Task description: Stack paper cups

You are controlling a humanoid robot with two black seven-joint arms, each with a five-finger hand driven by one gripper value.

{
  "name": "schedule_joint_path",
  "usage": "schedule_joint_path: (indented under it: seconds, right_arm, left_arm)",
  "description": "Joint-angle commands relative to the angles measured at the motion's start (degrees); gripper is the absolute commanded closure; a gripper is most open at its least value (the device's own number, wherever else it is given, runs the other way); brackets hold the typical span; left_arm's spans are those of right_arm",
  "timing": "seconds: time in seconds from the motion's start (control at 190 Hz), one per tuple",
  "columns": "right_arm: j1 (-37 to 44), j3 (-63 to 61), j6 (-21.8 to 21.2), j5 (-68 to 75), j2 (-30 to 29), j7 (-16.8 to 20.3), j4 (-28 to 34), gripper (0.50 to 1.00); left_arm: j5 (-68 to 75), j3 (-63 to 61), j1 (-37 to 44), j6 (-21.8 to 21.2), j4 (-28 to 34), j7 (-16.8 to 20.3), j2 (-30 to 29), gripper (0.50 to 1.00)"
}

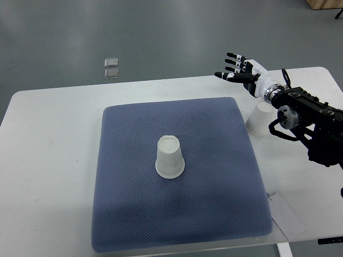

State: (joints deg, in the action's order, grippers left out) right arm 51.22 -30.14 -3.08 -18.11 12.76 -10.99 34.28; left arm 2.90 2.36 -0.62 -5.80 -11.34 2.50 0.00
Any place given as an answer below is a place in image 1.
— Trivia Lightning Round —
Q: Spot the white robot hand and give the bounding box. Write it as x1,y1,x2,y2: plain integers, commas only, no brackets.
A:
214,52,279,98

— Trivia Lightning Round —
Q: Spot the white paper cup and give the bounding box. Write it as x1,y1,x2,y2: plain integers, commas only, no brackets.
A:
155,135,185,179
245,102,274,137

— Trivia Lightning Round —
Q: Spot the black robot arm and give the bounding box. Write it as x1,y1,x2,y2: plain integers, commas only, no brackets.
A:
214,52,342,167

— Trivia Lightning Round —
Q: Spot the wooden furniture corner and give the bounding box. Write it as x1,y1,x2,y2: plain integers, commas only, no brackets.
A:
305,0,342,10

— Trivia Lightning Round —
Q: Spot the black tripod leg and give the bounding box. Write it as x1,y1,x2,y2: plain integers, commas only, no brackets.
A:
334,9,343,20

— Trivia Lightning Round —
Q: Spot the blue textured cushion mat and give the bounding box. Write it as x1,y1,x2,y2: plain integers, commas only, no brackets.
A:
91,97,273,253

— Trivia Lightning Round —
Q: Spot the upper floor socket plate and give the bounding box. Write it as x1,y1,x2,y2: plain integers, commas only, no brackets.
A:
104,57,118,67

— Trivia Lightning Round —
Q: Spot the white paper tag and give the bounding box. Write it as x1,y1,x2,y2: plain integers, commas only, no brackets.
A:
268,193,306,240

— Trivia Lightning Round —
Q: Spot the white table leg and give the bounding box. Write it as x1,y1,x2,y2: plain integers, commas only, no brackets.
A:
277,243,293,257

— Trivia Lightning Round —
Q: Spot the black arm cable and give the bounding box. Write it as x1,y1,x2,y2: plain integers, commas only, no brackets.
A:
281,68,292,87

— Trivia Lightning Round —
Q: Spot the black table bracket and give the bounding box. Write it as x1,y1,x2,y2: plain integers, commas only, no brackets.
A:
317,236,343,245

